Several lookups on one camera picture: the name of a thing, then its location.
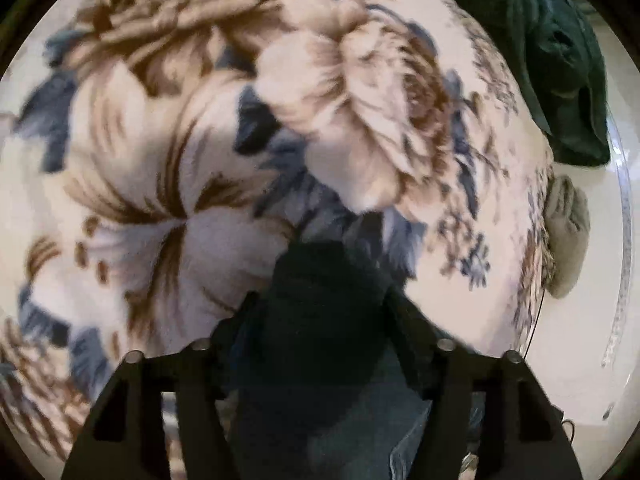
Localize grey pillow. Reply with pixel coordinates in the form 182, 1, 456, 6
543, 174, 592, 299

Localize floral printed blanket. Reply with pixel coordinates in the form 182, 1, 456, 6
0, 0, 556, 466

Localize white headboard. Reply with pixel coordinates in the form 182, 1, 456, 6
520, 0, 640, 426

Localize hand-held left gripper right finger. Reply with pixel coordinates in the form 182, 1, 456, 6
384, 289, 584, 480

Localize black cable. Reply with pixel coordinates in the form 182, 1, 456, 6
523, 280, 547, 362

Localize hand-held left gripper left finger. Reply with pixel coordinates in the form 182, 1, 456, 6
60, 290, 262, 480

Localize dark green plush blanket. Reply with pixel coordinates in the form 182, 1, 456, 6
425, 0, 612, 168

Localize dark blue denim pants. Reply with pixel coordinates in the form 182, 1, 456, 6
220, 240, 487, 480

